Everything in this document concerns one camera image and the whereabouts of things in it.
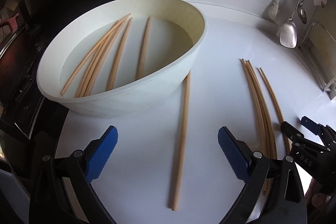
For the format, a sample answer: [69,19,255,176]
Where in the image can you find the wooden chopstick bundle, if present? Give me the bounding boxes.
[245,60,277,159]
[243,58,271,195]
[240,59,268,156]
[247,60,278,159]

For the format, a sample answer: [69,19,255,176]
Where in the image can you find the metal ladle spoon hanging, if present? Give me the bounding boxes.
[297,0,307,24]

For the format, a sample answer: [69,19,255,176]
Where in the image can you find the wooden chopstick single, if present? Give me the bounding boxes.
[258,67,291,155]
[169,73,191,211]

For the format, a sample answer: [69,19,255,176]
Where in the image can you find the metal wire rack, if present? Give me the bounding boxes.
[298,20,335,100]

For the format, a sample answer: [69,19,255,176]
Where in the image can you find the white round bowl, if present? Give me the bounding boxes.
[37,0,207,117]

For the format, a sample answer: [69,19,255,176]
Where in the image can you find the white dish brush hanging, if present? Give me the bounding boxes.
[268,0,280,21]

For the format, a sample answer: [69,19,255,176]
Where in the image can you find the metal spatula hanging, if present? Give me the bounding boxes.
[279,0,300,48]

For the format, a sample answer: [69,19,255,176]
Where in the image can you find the right hand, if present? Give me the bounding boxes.
[305,178,331,211]

